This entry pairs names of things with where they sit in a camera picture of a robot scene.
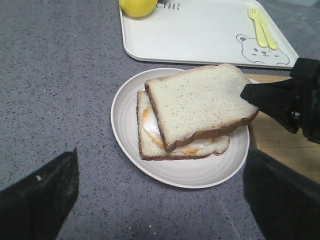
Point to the white bread slice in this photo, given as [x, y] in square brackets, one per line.
[199, 103]

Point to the white bear tray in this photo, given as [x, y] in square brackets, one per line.
[204, 32]

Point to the wooden cutting board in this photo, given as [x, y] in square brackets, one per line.
[292, 150]

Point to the yellow lemon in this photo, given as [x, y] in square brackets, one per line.
[137, 8]

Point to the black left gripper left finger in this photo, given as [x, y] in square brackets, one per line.
[36, 207]

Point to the yellow plastic fork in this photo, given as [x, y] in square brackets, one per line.
[260, 36]

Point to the white round plate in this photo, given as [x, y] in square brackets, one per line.
[192, 173]

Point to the fried egg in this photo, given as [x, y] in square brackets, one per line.
[150, 125]

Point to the bottom bread slice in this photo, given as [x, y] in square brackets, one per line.
[149, 151]

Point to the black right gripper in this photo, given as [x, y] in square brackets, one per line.
[294, 103]

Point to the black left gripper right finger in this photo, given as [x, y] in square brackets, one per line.
[285, 204]

